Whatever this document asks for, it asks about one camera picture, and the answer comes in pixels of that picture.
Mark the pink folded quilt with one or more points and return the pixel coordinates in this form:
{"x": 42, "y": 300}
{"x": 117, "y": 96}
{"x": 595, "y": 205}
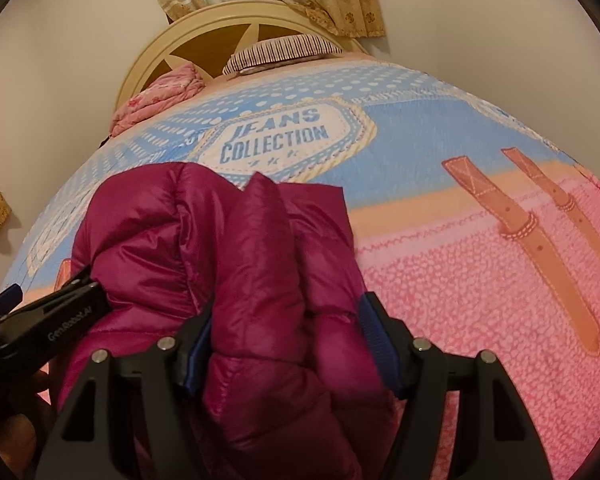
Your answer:
{"x": 155, "y": 97}

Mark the magenta puffer jacket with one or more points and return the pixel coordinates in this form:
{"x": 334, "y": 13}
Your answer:
{"x": 260, "y": 260}

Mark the striped pillow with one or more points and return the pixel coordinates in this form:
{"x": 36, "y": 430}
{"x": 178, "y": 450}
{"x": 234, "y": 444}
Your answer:
{"x": 280, "y": 52}

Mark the cream wooden bed headboard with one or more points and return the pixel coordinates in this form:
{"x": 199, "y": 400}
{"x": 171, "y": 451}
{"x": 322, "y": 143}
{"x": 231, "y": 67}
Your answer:
{"x": 155, "y": 45}

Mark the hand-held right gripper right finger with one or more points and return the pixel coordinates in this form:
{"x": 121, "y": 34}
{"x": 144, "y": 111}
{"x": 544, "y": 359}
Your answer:
{"x": 380, "y": 345}

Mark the blue and pink printed blanket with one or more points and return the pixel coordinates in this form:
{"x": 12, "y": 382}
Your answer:
{"x": 430, "y": 160}

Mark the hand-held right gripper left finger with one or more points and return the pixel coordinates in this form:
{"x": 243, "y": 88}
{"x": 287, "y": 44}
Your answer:
{"x": 194, "y": 360}

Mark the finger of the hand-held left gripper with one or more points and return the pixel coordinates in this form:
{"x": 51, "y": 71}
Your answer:
{"x": 6, "y": 299}
{"x": 55, "y": 320}

